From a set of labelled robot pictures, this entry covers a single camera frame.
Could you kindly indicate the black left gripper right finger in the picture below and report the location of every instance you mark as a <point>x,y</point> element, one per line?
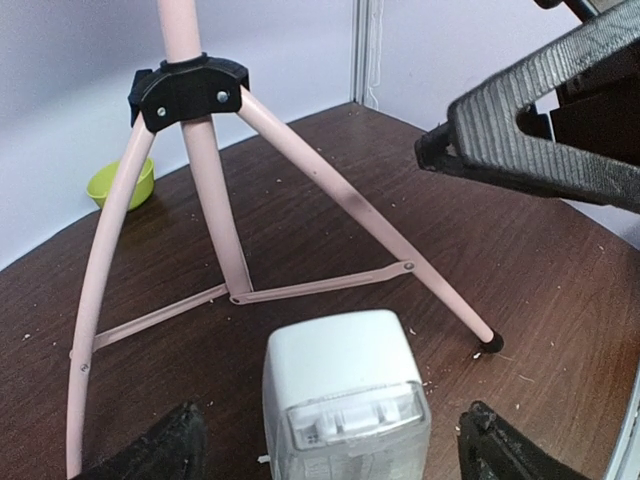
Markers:
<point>491,448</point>

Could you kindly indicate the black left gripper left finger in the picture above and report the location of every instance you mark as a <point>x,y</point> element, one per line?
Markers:
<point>173,448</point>

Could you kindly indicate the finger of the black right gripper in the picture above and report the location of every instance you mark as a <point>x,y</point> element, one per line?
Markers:
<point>563,122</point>

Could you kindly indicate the white metronome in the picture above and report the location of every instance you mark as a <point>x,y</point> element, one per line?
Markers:
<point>343,398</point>

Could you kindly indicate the pink music stand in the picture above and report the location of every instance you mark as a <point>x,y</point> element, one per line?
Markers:
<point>188,89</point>

